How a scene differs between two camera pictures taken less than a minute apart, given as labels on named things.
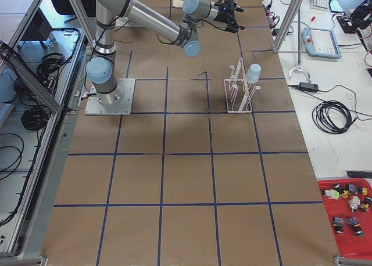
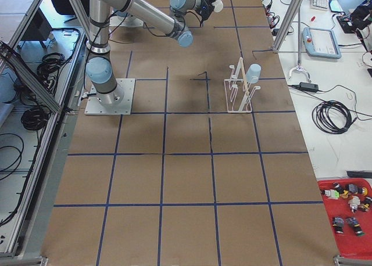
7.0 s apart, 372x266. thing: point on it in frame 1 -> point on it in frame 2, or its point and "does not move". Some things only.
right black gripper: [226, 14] -> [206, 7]
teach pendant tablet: [321, 42] does not move
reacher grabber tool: [299, 68] does not move
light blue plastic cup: [253, 73] does not move
